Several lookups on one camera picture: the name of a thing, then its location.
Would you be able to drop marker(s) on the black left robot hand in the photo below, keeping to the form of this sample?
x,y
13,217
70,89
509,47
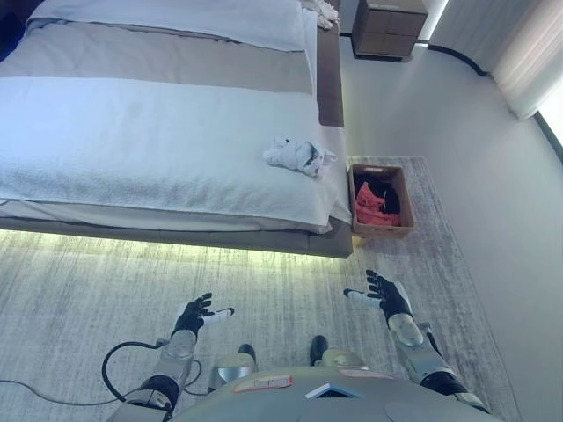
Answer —
x,y
190,317

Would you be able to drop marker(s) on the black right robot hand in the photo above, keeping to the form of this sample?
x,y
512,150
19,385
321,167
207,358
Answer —
x,y
391,295

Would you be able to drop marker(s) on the white garment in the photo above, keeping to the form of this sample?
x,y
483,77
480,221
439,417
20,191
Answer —
x,y
292,154

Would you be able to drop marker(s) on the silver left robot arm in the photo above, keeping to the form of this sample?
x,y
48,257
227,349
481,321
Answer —
x,y
173,356

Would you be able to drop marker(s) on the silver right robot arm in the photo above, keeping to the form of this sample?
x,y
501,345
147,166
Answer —
x,y
424,356

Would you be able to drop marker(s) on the brown woven laundry basket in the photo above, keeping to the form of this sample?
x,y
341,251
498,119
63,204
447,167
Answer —
x,y
407,206

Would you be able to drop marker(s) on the grey bed sheet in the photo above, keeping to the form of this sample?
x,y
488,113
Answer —
x,y
176,61

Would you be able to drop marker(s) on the silver left robot leg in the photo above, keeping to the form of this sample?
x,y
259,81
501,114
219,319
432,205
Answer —
x,y
235,367

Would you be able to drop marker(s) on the silver robot leg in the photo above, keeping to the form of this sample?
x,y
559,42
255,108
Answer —
x,y
334,356
235,367

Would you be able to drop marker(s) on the silver right robot leg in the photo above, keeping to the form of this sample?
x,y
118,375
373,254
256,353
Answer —
x,y
334,356

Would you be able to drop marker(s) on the red garment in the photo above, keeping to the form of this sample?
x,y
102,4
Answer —
x,y
369,206

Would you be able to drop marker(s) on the black garment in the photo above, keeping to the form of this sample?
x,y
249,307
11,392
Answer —
x,y
392,200

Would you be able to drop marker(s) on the grey striped rug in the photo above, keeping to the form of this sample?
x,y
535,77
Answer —
x,y
88,299

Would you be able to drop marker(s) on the grey robot torso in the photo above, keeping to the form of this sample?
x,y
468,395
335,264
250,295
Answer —
x,y
334,400

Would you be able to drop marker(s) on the white towel-covered table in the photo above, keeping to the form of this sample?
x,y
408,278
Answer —
x,y
145,145

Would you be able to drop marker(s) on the black curved floor strip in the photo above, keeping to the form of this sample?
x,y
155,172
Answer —
x,y
466,59

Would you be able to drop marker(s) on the brown wooden nightstand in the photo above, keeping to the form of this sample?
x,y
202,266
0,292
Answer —
x,y
387,31

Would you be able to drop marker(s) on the beige curtain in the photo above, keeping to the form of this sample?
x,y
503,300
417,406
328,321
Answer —
x,y
528,57

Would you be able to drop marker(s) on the cream crumpled cloth pile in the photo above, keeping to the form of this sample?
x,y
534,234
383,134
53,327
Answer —
x,y
324,11

